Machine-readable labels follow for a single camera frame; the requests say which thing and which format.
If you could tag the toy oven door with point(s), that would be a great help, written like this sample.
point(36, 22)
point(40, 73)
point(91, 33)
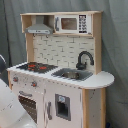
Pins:
point(32, 101)

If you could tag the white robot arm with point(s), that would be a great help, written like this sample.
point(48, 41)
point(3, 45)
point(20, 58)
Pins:
point(12, 114)

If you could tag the wooden toy kitchen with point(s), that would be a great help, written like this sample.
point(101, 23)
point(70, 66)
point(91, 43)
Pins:
point(62, 50)

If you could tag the black toy faucet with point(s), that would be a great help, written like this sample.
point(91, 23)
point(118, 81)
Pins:
point(85, 61)

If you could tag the grey toy sink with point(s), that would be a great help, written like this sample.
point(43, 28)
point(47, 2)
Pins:
point(72, 74)

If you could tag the black stovetop red burners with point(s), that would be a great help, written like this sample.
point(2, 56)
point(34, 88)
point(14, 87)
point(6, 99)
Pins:
point(37, 67)

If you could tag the right red oven knob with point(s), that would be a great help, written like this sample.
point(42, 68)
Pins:
point(34, 84)

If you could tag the red oven knob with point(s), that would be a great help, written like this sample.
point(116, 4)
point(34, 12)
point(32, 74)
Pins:
point(15, 79)
point(34, 84)

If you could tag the toy microwave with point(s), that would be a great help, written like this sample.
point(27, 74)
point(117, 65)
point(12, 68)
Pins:
point(74, 24)

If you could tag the white cupboard door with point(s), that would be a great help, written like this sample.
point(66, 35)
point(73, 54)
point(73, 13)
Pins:
point(63, 108)

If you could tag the grey range hood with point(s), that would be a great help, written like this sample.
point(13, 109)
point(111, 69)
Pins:
point(39, 27)

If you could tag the left red oven knob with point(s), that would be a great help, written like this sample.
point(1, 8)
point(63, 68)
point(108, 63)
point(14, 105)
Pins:
point(15, 79)

